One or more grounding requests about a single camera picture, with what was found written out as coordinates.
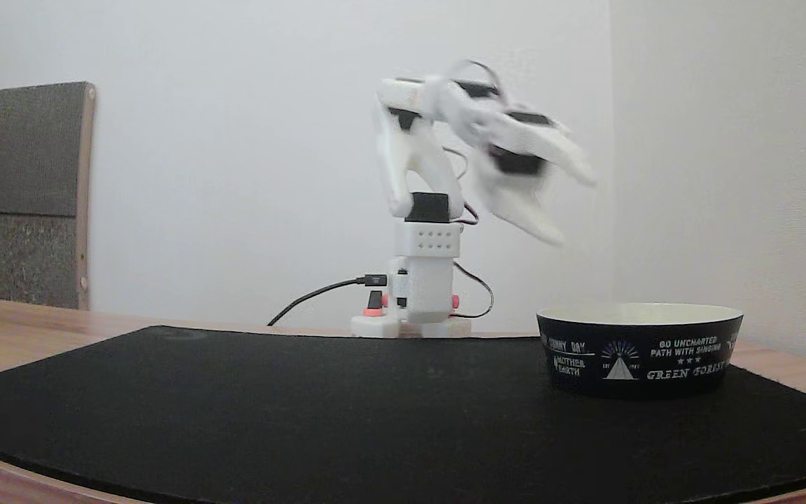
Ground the black printed bowl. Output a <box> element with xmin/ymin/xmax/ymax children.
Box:
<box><xmin>537</xmin><ymin>302</ymin><xmax>744</xmax><ymax>401</ymax></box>

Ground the black table mat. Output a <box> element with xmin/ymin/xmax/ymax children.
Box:
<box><xmin>0</xmin><ymin>325</ymin><xmax>806</xmax><ymax>504</ymax></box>

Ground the grey fabric wooden panel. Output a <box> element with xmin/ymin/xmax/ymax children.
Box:
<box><xmin>0</xmin><ymin>81</ymin><xmax>97</xmax><ymax>311</ymax></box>

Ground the thin red black wire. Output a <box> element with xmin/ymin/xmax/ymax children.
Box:
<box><xmin>452</xmin><ymin>260</ymin><xmax>495</xmax><ymax>320</ymax></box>

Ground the black usb cable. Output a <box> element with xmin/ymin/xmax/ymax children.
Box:
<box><xmin>267</xmin><ymin>275</ymin><xmax>388</xmax><ymax>328</ymax></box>

